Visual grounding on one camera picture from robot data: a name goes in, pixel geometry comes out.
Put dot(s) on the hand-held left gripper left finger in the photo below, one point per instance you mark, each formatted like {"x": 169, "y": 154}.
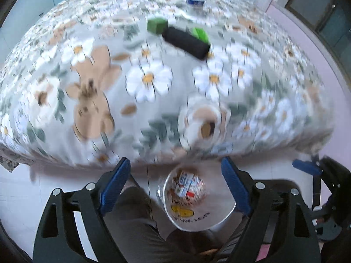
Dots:
{"x": 115, "y": 183}

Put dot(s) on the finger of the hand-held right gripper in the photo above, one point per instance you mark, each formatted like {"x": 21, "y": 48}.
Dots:
{"x": 307, "y": 167}

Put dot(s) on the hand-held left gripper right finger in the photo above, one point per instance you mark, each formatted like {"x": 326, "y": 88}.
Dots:
{"x": 235, "y": 186}

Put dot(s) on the white trash bin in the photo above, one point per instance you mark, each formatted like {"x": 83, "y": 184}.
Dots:
{"x": 197, "y": 216}

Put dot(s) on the large white box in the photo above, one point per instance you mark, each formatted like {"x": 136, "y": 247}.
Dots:
{"x": 184, "y": 182}

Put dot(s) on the person's pink garment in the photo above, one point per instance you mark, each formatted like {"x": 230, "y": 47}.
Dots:
{"x": 264, "y": 249}

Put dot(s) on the floral blanket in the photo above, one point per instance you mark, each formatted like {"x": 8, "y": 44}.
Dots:
{"x": 153, "y": 101}

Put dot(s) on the black cylinder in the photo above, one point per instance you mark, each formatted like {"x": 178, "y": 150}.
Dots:
{"x": 186, "y": 42}

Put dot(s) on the green block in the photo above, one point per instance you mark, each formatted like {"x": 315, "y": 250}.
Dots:
{"x": 156, "y": 26}
{"x": 201, "y": 34}

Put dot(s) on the window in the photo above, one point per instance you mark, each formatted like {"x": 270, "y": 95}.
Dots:
{"x": 323, "y": 11}

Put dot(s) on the white and blue jar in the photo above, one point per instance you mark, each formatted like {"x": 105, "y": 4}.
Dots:
{"x": 195, "y": 4}

